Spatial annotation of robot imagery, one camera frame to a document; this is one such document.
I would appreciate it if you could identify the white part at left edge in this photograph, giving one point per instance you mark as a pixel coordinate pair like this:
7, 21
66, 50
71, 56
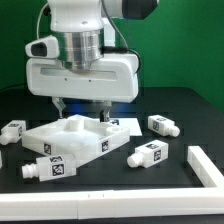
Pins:
1, 163

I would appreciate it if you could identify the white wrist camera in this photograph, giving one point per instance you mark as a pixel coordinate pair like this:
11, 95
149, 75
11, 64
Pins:
46, 47

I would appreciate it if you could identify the white square table top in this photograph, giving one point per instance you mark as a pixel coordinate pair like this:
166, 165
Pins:
83, 137

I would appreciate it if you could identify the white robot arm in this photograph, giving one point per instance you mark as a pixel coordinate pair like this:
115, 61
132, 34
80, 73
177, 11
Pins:
80, 59

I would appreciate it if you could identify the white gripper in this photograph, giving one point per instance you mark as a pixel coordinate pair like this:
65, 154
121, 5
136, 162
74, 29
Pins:
112, 78

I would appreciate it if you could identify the white sheet with tags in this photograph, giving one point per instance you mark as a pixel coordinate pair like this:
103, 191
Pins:
123, 126

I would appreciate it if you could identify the white L-shaped obstacle fence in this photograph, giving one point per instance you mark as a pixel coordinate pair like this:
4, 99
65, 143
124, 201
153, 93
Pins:
209, 199

